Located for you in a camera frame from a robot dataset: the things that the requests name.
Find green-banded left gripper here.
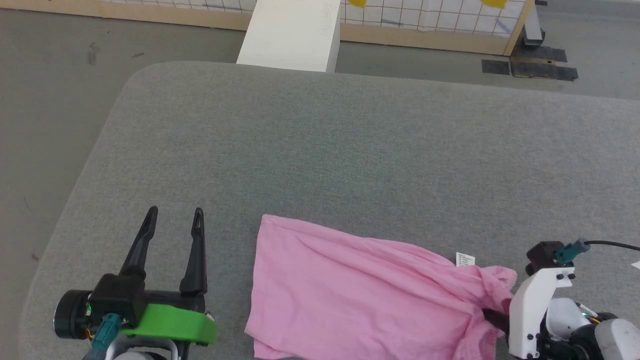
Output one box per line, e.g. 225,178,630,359
54,206,219,347

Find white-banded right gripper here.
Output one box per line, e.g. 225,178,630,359
482,266,576,360

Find pink garment with white label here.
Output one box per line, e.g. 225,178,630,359
244,214,519,360

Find grey fabric sofa cushion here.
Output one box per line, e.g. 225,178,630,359
17,60,640,360

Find white rectangular box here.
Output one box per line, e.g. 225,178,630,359
235,0,342,74

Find small black floor tape patch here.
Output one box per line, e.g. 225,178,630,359
481,59,511,76

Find long black floor tape strip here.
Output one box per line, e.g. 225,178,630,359
510,60,580,82

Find grey metal stand foot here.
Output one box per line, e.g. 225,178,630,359
520,0,546,50

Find lemon-print grid partition screen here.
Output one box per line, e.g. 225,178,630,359
0,0,535,57

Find black cable with teal plug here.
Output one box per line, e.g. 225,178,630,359
553,238,640,265
91,313,123,354

